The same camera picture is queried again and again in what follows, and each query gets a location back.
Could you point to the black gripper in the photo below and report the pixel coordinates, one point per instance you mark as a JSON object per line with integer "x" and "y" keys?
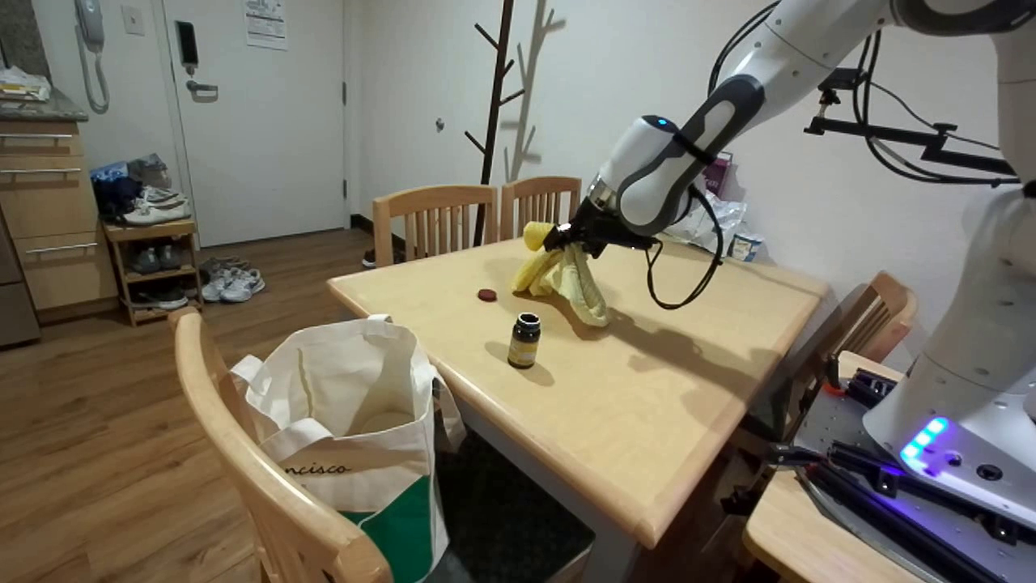
{"x": 609, "y": 233}

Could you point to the yellow towel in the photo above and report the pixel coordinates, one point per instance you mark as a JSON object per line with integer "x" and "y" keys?
{"x": 571, "y": 288}

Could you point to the wooden slat-back chair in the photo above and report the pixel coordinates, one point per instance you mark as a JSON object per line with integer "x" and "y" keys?
{"x": 537, "y": 204}
{"x": 432, "y": 223}

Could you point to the small brown bottle cap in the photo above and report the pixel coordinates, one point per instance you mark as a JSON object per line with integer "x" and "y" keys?
{"x": 488, "y": 293}

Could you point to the small dark bottle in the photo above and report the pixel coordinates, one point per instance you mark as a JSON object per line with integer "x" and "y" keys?
{"x": 527, "y": 342}

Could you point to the black tree coat rack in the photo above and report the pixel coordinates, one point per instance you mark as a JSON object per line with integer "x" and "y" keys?
{"x": 495, "y": 109}

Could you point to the clear plastic bag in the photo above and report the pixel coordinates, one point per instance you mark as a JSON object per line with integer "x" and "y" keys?
{"x": 729, "y": 223}

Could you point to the purple box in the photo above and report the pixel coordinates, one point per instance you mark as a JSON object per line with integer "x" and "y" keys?
{"x": 720, "y": 172}

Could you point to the small white packet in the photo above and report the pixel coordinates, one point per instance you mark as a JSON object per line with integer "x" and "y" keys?
{"x": 746, "y": 247}

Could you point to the white and green tote bag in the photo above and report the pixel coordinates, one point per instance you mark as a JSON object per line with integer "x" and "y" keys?
{"x": 344, "y": 421}

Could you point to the wooden chair beside robot stand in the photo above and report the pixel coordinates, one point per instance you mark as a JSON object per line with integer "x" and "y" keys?
{"x": 862, "y": 318}

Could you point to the white door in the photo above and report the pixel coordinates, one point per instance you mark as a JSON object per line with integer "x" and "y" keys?
{"x": 271, "y": 140}

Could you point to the white grey sneaker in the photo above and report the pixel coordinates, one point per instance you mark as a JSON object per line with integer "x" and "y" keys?
{"x": 222, "y": 291}
{"x": 248, "y": 283}

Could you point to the paper notice on door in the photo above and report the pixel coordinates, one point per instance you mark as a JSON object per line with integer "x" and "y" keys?
{"x": 268, "y": 22}

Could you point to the small wooden robot stand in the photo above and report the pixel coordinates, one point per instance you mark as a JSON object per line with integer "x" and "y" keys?
{"x": 796, "y": 539}

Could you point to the wooden chair holding tote bag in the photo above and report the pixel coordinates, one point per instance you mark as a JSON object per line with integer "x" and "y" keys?
{"x": 248, "y": 466}

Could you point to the wooden shoe rack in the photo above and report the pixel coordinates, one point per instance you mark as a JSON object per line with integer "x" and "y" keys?
{"x": 151, "y": 233}

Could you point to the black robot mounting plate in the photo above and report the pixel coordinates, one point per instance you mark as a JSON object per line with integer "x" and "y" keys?
{"x": 895, "y": 520}

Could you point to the dark blue bag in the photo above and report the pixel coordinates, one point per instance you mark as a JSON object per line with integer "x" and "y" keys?
{"x": 115, "y": 189}

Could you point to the light wooden cabinet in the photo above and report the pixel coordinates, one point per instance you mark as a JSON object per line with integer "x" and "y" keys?
{"x": 54, "y": 216}

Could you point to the black camera boom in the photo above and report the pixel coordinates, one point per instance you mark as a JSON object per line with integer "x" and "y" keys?
{"x": 917, "y": 136}

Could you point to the white light switch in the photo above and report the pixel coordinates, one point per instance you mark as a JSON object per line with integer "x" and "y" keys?
{"x": 132, "y": 22}

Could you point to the white wall phone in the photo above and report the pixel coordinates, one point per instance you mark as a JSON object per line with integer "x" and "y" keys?
{"x": 87, "y": 28}

